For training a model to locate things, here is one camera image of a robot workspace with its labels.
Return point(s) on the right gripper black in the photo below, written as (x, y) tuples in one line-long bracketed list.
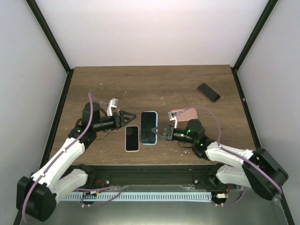
[(169, 131)]

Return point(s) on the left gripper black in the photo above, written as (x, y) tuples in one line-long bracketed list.
[(116, 117)]

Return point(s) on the white phone black screen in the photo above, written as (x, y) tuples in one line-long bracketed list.
[(131, 138)]

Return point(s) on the beige phone case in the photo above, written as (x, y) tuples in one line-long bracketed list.
[(125, 140)]

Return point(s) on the light blue phone case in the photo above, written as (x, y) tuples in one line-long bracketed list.
[(156, 122)]

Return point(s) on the blue phone black screen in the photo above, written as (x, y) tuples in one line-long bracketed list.
[(147, 126)]

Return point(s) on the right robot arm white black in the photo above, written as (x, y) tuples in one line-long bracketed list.
[(255, 169)]

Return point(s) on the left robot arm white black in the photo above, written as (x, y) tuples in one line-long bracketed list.
[(38, 195)]

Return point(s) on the pink phone case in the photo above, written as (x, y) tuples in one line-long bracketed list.
[(182, 115)]

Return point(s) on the red phone black screen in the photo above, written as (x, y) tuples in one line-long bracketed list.
[(208, 92)]

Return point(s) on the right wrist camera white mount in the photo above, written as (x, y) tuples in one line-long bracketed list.
[(172, 117)]

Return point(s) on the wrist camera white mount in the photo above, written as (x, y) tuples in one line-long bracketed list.
[(111, 106), (172, 117)]

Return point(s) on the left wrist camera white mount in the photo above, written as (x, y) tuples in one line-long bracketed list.
[(111, 106)]

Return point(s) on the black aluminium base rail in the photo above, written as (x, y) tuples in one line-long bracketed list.
[(198, 176)]

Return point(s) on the light blue slotted cable duct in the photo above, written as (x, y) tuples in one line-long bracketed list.
[(141, 197)]

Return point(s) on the left black table edge rail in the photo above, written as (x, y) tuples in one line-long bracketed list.
[(56, 120)]

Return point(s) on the black table edge rail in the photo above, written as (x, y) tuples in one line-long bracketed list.
[(246, 109), (56, 120)]

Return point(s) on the right black table edge rail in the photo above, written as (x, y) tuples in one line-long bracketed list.
[(246, 109)]

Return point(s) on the left black frame post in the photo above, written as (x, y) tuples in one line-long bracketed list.
[(48, 33)]

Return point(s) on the black frame post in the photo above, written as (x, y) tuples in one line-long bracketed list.
[(255, 32), (48, 33)]

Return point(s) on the right black frame post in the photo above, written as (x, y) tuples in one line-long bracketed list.
[(255, 32)]

